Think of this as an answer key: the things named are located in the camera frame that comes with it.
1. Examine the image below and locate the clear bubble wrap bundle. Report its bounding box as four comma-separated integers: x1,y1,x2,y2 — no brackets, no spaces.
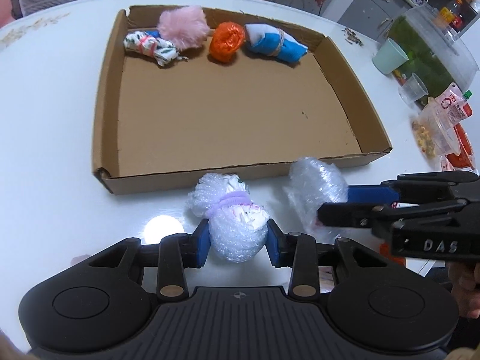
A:
284,157,348,244

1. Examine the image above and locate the bubble wrap bundle purple band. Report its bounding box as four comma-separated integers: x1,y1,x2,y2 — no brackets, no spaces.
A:
187,173,270,263

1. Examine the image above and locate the person right hand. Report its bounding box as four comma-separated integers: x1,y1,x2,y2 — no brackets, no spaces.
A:
448,262,480,320

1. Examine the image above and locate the orange red plastic bag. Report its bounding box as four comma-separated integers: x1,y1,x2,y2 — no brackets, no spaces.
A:
440,124,477,172

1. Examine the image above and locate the snack bowl with nuts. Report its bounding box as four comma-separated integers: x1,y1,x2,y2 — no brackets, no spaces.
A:
411,97,461,160

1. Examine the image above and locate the red white snack packet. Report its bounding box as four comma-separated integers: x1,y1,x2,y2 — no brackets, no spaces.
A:
435,82,473,125

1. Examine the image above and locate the clear plastic cup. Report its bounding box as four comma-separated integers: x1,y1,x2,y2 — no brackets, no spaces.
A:
399,73,429,106

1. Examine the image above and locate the mint green cup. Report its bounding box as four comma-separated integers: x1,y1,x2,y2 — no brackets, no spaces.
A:
372,38,409,75

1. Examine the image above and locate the clear plastic container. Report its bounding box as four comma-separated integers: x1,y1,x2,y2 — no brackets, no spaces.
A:
386,3,479,98

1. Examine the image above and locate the brown cardboard tray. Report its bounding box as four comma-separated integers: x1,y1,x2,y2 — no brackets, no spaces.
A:
92,6,392,195

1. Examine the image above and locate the grey cabinet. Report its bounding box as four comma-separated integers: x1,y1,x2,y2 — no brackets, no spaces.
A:
338,0,414,41

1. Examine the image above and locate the blue white sock roll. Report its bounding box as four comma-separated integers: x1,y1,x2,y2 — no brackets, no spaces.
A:
244,24,308,65

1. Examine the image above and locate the orange plastic ball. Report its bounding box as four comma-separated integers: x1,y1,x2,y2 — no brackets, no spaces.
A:
209,22,246,63

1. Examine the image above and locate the floral white sock roll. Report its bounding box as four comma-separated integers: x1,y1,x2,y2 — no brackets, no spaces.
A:
123,31,188,68

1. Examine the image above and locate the pink fluffy pompom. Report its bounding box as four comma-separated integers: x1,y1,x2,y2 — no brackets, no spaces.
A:
157,6,210,51

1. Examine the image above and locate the pink chair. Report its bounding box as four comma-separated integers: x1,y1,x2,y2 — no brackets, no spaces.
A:
0,0,16,28

